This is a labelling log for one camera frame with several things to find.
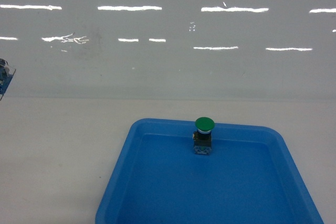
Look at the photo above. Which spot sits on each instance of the red mushroom push button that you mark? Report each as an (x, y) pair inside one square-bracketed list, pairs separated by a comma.
[(7, 74)]

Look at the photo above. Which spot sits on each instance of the green mushroom push button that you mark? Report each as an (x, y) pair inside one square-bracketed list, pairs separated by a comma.
[(202, 137)]

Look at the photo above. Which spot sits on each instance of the blue plastic tray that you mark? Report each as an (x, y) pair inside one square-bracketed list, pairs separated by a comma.
[(249, 177)]

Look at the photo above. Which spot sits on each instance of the white glossy whiteboard panel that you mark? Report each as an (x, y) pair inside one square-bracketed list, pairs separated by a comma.
[(170, 49)]

